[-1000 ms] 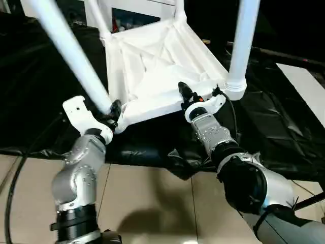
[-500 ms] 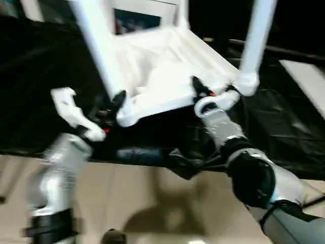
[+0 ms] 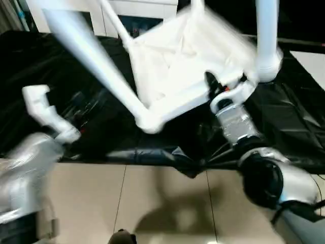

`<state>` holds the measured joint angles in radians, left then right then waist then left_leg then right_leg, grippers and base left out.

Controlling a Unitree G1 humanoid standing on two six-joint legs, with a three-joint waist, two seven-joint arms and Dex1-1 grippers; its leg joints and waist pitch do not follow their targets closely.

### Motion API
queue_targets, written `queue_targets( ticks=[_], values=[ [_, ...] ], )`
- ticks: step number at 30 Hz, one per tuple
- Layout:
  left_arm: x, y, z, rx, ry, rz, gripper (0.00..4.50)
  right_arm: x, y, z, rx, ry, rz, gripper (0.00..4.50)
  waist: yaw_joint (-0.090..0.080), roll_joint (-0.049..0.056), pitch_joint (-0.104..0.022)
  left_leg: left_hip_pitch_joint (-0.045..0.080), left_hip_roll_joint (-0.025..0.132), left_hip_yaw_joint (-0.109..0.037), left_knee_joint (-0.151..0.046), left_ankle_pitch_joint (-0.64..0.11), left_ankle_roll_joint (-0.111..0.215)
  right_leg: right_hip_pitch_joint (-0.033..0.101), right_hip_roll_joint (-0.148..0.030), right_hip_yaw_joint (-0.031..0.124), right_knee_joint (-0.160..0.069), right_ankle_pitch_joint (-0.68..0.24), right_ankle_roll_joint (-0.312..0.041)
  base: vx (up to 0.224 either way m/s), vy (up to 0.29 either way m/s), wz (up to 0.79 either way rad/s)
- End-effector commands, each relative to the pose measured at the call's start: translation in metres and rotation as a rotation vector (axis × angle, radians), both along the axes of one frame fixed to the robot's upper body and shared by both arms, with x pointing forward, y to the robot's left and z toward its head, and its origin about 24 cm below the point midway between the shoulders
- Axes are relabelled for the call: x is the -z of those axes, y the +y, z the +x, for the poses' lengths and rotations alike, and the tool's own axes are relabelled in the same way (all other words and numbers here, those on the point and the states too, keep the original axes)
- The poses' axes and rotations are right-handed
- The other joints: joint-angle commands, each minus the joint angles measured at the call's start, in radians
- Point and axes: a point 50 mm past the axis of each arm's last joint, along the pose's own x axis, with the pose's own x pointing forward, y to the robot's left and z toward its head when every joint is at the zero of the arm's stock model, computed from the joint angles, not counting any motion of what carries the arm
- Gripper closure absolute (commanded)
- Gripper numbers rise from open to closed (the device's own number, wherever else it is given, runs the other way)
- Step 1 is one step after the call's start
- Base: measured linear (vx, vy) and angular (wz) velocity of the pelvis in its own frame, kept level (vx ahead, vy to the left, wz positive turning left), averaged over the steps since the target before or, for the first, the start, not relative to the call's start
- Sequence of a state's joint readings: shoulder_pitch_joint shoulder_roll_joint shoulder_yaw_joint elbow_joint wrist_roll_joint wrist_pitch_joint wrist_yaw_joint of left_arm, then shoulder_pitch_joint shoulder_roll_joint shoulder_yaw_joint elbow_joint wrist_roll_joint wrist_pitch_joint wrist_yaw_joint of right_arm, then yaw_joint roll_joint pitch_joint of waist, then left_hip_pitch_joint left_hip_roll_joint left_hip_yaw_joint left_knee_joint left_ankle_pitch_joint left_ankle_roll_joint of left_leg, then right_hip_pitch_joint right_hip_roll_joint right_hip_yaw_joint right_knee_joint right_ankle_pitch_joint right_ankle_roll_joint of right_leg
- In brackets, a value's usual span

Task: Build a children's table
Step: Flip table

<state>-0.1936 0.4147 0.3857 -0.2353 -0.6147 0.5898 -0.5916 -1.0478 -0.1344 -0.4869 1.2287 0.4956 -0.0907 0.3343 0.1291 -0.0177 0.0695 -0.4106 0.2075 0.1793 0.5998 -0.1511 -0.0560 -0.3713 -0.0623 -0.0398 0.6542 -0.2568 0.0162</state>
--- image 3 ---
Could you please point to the white plastic table top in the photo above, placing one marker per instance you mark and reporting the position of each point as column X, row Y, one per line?
column 177, row 63

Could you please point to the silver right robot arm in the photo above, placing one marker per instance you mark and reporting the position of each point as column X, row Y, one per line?
column 236, row 124

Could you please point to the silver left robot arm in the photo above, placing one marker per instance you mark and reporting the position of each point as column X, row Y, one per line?
column 25, row 165

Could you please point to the black glossy mat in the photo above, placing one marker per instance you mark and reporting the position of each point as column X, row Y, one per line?
column 50, row 63

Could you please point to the flat white board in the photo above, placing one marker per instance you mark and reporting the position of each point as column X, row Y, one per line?
column 309, row 68

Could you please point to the white glass-door cabinet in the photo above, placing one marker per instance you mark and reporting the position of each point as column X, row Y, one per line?
column 142, row 7

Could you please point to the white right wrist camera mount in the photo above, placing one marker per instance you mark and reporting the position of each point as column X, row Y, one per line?
column 238, row 91

